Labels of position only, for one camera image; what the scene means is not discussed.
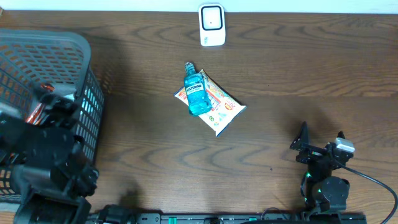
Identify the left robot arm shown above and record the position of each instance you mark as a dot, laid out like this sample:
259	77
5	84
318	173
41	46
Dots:
43	161

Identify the blue mouthwash bottle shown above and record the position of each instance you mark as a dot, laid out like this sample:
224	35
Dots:
195	88

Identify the grey plastic shopping basket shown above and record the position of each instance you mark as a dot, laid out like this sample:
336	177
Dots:
30	58

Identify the white barcode scanner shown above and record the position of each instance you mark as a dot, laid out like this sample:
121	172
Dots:
212	25

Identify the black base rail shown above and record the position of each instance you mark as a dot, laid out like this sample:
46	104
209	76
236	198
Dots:
273	217

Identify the cream snack bag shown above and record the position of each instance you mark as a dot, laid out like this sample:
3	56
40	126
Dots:
224	107

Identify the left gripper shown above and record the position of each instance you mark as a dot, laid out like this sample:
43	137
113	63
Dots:
57	107

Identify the red snack bar wrapper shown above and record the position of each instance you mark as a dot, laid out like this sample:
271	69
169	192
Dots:
35	116

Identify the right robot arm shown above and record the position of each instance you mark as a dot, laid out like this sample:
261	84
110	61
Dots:
323	193

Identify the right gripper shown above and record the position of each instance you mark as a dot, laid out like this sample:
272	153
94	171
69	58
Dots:
312	152

